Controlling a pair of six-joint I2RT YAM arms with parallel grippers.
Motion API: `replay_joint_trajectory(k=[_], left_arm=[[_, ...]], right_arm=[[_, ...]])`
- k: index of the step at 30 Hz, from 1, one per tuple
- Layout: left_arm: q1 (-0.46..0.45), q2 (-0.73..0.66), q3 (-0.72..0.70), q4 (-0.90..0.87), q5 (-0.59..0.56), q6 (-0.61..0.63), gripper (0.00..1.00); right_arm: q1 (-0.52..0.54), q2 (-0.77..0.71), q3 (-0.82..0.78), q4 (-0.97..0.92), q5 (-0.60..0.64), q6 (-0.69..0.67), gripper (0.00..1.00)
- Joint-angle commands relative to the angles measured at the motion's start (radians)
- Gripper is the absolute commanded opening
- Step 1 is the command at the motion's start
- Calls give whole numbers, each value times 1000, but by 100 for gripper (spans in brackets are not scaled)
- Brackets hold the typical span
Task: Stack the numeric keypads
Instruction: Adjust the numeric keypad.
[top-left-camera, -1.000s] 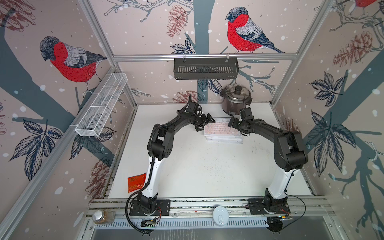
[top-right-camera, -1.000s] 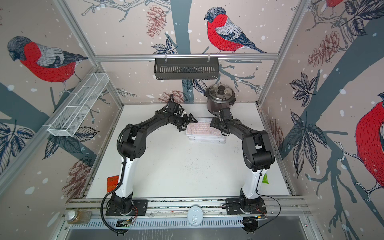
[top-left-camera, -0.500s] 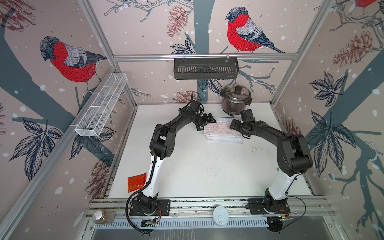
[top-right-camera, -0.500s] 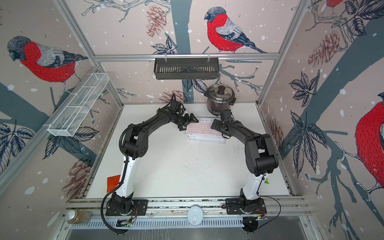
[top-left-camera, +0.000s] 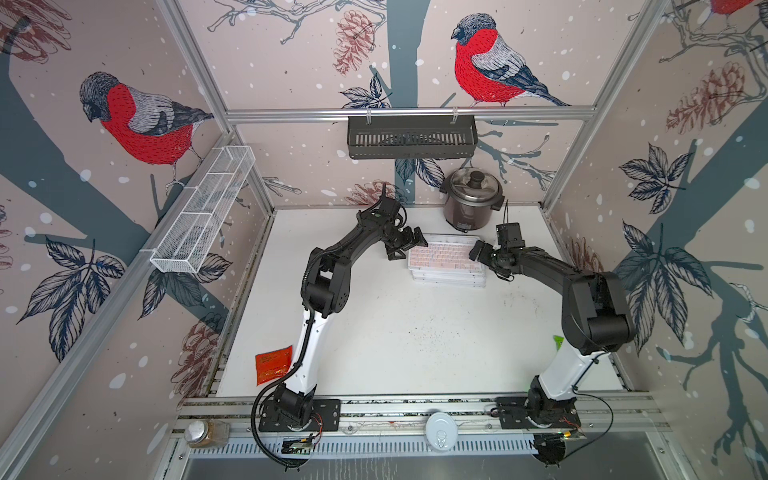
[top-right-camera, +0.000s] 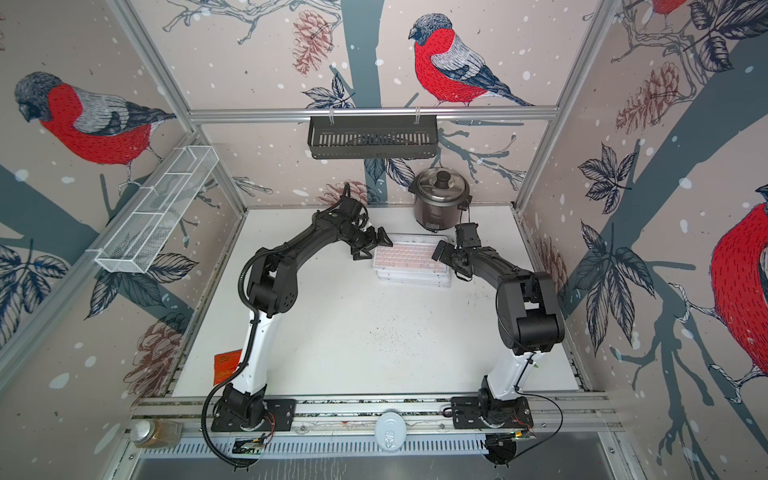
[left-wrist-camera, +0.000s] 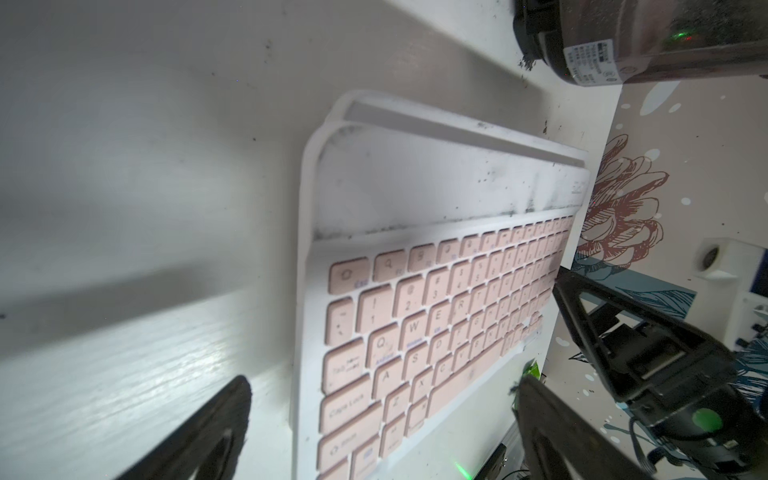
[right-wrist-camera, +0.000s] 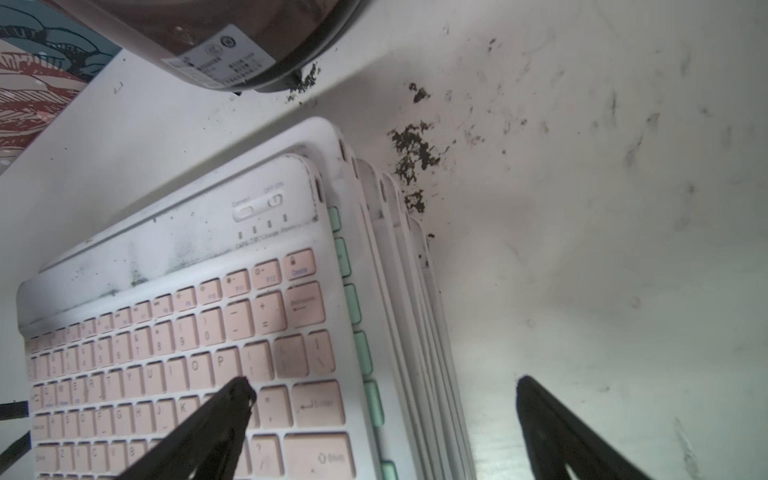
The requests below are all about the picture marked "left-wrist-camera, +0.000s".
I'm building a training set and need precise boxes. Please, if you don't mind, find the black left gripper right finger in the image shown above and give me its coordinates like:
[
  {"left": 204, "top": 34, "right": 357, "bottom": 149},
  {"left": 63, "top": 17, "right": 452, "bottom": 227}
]
[{"left": 516, "top": 375, "right": 650, "bottom": 480}]

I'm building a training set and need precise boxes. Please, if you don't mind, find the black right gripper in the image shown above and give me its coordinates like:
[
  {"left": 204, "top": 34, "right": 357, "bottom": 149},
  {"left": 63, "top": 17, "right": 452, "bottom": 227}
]
[{"left": 553, "top": 267, "right": 767, "bottom": 474}]

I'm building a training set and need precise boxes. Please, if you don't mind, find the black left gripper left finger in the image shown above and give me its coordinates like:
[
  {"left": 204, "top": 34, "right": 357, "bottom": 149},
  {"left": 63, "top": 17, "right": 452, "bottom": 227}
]
[{"left": 120, "top": 375, "right": 252, "bottom": 479}]

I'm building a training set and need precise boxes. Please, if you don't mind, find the pink keyboard back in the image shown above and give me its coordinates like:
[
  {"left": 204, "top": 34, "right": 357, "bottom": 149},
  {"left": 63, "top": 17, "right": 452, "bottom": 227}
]
[{"left": 291, "top": 119, "right": 590, "bottom": 479}]

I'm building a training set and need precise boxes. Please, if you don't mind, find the green keyboard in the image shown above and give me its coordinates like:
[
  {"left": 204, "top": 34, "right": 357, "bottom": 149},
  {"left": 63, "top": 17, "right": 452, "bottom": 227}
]
[{"left": 326, "top": 90, "right": 588, "bottom": 168}]

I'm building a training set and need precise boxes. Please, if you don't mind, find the green packet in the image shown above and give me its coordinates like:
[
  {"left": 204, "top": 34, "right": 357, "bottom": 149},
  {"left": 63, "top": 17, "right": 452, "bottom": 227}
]
[{"left": 521, "top": 360, "right": 541, "bottom": 381}]

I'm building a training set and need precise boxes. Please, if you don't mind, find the steel rice cooker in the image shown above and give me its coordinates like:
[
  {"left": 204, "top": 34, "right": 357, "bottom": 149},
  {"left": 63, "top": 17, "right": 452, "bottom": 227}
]
[{"left": 512, "top": 0, "right": 767, "bottom": 87}]

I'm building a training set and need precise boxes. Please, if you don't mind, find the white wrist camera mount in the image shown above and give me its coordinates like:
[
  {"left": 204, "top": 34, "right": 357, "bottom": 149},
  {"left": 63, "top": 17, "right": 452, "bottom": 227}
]
[{"left": 686, "top": 238, "right": 767, "bottom": 352}]

